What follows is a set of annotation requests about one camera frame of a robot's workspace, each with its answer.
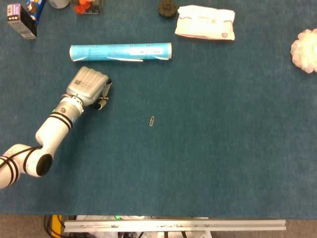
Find white wet wipes pack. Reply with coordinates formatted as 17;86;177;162
174;5;236;42

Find blue cookie package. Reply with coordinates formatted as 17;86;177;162
26;0;46;24

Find black and purple box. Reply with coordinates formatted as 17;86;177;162
6;3;38;40

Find white round container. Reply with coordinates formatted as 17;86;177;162
48;0;71;9

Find yellow and black cables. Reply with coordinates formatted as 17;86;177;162
44;214;65;238

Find black round object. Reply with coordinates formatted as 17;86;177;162
158;0;178;18

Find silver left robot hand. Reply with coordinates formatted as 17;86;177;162
65;66;112;111

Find light blue cylindrical roll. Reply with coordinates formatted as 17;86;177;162
69;42;173;63

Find white mesh bath sponge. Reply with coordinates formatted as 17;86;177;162
290;28;317;74

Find aluminium profile rail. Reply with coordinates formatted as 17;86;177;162
63;219;287;233

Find orange toy in packaging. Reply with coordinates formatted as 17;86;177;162
72;0;103;15

